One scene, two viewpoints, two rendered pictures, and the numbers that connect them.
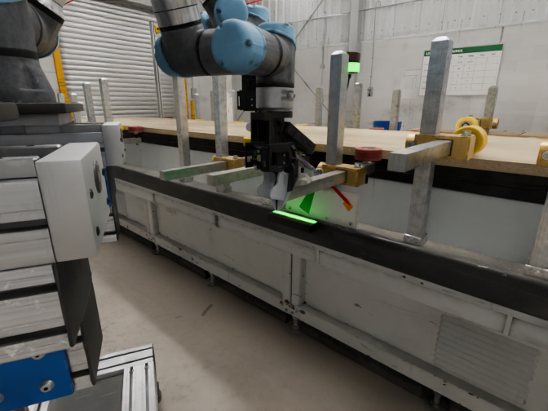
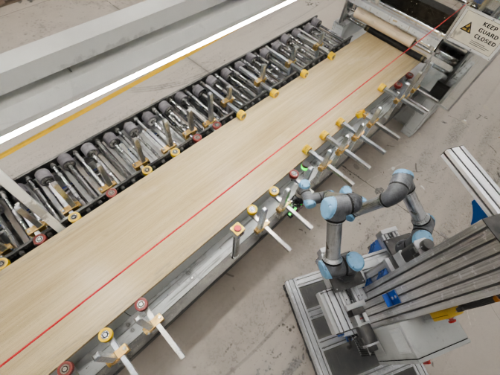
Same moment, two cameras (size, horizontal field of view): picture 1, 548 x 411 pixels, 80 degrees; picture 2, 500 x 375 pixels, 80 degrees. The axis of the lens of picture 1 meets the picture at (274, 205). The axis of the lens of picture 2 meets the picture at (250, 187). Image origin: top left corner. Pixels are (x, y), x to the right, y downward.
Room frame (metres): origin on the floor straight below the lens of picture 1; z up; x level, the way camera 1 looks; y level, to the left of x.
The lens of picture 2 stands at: (1.45, 1.15, 2.96)
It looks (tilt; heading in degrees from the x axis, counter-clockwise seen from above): 58 degrees down; 266
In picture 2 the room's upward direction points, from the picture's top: 9 degrees clockwise
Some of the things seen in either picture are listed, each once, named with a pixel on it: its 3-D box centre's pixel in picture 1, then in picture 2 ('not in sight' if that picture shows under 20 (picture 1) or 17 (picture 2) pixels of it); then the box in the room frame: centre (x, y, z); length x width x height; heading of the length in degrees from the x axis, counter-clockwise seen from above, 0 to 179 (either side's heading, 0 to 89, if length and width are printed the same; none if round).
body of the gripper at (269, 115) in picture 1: (271, 141); not in sight; (0.68, 0.00, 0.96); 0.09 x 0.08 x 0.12; 138
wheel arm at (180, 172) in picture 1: (215, 166); (268, 231); (1.19, 0.21, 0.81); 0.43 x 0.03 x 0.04; 138
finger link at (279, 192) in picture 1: (277, 192); not in sight; (0.67, -0.01, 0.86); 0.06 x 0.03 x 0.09; 138
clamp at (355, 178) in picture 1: (340, 173); not in sight; (0.92, -0.19, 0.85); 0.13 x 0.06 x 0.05; 48
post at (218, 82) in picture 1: (221, 139); (260, 223); (1.27, 0.20, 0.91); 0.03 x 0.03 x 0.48; 48
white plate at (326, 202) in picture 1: (318, 203); not in sight; (0.94, -0.13, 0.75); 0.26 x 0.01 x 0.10; 48
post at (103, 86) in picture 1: (108, 122); (146, 324); (1.93, 0.95, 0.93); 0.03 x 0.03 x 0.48; 48
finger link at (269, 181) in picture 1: (267, 190); not in sight; (0.69, 0.01, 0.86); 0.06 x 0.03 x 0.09; 138
